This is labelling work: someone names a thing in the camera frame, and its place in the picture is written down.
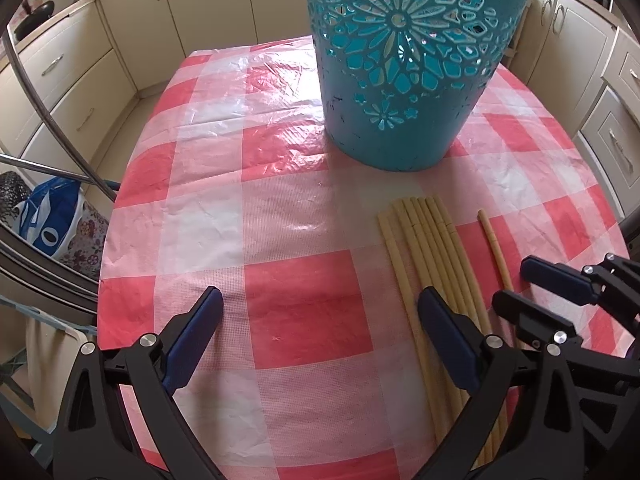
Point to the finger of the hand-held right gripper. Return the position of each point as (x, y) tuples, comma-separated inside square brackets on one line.
[(560, 280), (525, 317)]

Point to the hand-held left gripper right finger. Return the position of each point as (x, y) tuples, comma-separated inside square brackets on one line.
[(450, 345)]

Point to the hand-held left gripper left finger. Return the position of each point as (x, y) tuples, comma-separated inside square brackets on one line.
[(192, 340)]

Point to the pale bamboo chopstick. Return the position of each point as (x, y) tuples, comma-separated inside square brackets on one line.
[(495, 250)]

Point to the bundle of bamboo chopsticks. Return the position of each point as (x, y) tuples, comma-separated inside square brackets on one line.
[(420, 250)]

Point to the teal perforated plastic basket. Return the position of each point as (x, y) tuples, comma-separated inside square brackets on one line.
[(400, 125)]

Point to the red white checkered tablecloth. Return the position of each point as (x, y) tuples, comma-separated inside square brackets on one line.
[(300, 280)]

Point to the floral cloth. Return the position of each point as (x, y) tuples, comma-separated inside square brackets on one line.
[(87, 240)]

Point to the beige cloth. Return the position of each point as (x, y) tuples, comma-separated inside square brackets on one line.
[(45, 355)]

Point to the blue white plastic bag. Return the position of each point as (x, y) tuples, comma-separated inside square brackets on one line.
[(50, 220)]

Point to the light blue metal rack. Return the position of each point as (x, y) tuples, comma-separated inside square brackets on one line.
[(15, 410)]

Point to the cream panelled door cabinet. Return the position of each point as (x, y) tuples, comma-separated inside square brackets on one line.
[(575, 50)]

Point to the black dotted bag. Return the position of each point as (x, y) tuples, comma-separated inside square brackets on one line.
[(12, 192)]

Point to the cream drawer cabinet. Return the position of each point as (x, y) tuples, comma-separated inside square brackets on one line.
[(65, 75)]

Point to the black frying pan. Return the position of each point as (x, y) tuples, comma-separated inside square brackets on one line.
[(35, 17)]

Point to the metal tube chair frame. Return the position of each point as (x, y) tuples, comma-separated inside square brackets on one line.
[(46, 116)]

